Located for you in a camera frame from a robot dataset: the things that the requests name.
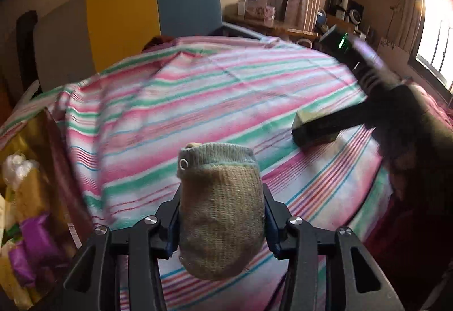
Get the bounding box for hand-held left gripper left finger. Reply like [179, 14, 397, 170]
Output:
[46, 189, 183, 311]

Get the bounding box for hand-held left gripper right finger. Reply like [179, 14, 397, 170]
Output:
[262, 183, 404, 311]

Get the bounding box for white plastic-wrapped bun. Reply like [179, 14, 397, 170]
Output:
[2, 152, 39, 188]

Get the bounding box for purple snack packet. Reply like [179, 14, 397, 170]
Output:
[19, 214, 66, 267]
[8, 242, 38, 288]

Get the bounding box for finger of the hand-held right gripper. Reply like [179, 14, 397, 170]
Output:
[328, 103, 376, 137]

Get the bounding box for black rolled mat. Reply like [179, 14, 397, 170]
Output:
[16, 11, 43, 95]

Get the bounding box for small side window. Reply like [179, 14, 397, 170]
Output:
[407, 0, 453, 92]

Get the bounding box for grey beige knitted pouch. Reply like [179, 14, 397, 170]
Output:
[176, 142, 267, 280]

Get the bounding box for wooden desk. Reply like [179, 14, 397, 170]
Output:
[225, 12, 319, 41]

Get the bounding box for person's maroon clothing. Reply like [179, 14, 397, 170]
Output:
[361, 155, 453, 311]

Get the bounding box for gold tin box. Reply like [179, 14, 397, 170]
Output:
[0, 109, 93, 311]

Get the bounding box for small dark box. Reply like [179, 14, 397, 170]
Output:
[292, 111, 341, 148]

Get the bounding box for white carton box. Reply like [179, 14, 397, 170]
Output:
[244, 0, 269, 19]

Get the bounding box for striped pink green bedsheet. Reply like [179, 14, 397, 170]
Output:
[0, 35, 395, 311]

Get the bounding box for dark red cloth heap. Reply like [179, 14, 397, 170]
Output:
[142, 35, 178, 51]

